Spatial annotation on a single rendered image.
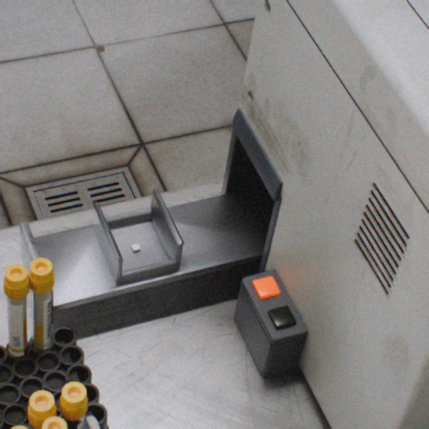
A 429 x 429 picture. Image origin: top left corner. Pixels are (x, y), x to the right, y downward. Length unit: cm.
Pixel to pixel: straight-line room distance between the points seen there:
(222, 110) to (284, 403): 152
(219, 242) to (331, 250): 14
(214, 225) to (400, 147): 27
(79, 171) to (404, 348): 152
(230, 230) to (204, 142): 137
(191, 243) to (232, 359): 9
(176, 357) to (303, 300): 11
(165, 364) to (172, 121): 146
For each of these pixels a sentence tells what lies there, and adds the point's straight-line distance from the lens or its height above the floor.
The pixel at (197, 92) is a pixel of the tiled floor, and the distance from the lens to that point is 234.
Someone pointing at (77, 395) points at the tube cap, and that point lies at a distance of 69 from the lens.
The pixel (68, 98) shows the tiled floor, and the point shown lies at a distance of 230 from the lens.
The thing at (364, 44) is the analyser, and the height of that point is 117.
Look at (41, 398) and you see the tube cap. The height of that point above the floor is 99.
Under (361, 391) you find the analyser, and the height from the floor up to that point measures 95.
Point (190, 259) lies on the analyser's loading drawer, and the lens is 85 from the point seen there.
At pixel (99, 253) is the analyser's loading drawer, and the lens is 85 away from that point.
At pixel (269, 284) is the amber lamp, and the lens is 83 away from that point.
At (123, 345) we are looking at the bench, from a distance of 85.
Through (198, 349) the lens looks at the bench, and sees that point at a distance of 85.
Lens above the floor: 157
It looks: 48 degrees down
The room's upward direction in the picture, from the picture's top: 10 degrees clockwise
